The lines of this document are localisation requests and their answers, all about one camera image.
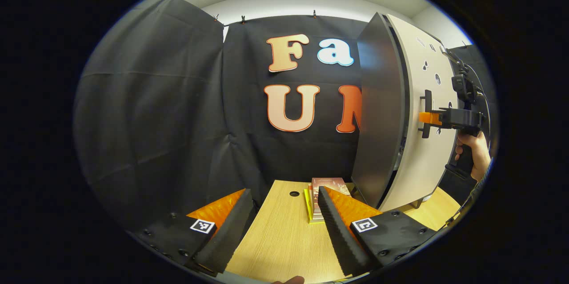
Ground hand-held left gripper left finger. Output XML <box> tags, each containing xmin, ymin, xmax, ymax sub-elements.
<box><xmin>129</xmin><ymin>188</ymin><xmax>257</xmax><ymax>276</ymax></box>

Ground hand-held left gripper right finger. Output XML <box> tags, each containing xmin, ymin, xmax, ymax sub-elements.
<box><xmin>317</xmin><ymin>185</ymin><xmax>438</xmax><ymax>277</ymax></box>

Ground black cabinet door handle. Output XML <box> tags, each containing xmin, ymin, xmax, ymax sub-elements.
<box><xmin>421</xmin><ymin>90</ymin><xmax>433</xmax><ymax>139</ymax></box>

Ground white cabinet door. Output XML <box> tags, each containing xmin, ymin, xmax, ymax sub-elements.
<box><xmin>385</xmin><ymin>13</ymin><xmax>461</xmax><ymax>212</ymax></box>

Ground grey cabinet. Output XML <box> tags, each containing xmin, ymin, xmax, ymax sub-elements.
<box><xmin>351</xmin><ymin>12</ymin><xmax>412</xmax><ymax>209</ymax></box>

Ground yellow book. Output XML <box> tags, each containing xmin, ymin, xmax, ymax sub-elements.
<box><xmin>304</xmin><ymin>188</ymin><xmax>325</xmax><ymax>224</ymax></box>

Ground brown cover book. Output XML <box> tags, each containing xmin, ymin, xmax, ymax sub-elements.
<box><xmin>310</xmin><ymin>177</ymin><xmax>352</xmax><ymax>221</ymax></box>

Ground black backdrop cloth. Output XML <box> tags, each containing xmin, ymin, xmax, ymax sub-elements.
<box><xmin>73</xmin><ymin>0</ymin><xmax>496</xmax><ymax>236</ymax></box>

